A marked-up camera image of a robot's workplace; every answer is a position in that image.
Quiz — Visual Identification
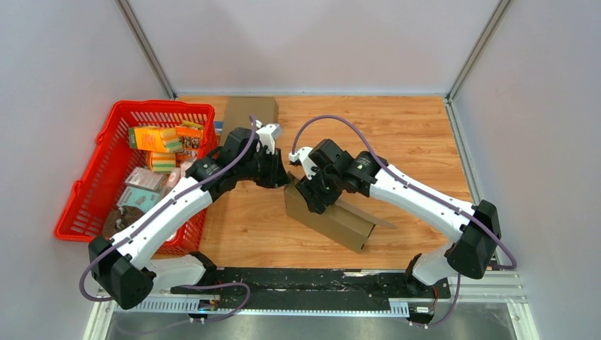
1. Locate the cardboard box stack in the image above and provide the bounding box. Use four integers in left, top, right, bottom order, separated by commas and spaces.
283, 172, 398, 254

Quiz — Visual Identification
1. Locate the pink packaged item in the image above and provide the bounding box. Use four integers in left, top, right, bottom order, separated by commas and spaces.
124, 166, 167, 193

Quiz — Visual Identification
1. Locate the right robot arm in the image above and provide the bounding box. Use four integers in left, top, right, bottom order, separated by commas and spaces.
288, 139, 500, 297

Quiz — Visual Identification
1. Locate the red plastic shopping basket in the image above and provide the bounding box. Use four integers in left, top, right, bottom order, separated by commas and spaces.
54, 100, 218, 242

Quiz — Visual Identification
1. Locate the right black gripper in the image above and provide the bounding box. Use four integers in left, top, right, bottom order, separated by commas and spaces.
295, 166, 342, 215

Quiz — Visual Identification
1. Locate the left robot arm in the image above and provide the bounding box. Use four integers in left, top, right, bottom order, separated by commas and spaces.
84, 123, 290, 310

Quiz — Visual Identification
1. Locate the orange snack packet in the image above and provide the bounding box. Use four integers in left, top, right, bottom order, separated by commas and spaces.
175, 120, 204, 150

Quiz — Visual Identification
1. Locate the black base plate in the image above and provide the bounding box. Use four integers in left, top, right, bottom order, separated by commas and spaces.
169, 266, 451, 312

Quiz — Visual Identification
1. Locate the teal packaged item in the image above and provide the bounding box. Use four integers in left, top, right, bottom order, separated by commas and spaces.
116, 186, 159, 213

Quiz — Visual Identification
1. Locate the orange sponge pack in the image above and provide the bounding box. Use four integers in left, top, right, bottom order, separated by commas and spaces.
128, 126, 184, 153

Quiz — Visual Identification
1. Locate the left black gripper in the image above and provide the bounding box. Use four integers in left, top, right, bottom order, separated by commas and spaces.
237, 147, 292, 189

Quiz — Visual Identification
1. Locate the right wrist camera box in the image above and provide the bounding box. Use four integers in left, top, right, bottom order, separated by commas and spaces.
288, 147, 318, 180

